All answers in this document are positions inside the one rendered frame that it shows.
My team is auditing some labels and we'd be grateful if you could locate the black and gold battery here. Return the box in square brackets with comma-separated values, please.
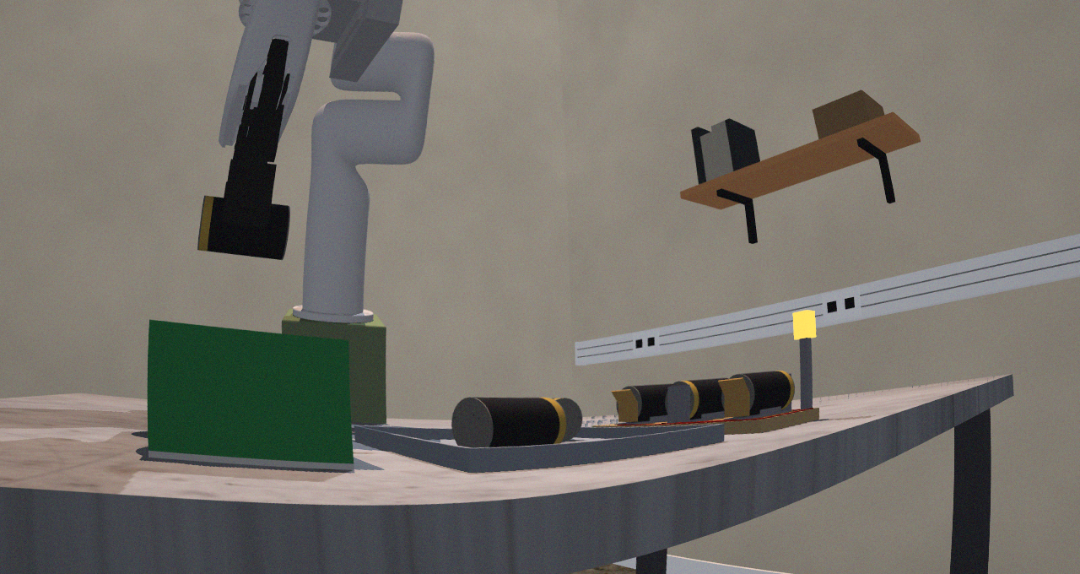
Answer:
[451, 398, 568, 448]
[671, 378, 729, 421]
[553, 398, 582, 441]
[622, 384, 672, 422]
[197, 196, 291, 261]
[729, 371, 795, 415]

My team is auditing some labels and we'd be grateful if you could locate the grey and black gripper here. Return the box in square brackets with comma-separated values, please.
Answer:
[219, 0, 332, 229]

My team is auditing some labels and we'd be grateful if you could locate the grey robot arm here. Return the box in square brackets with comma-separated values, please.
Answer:
[293, 0, 435, 323]

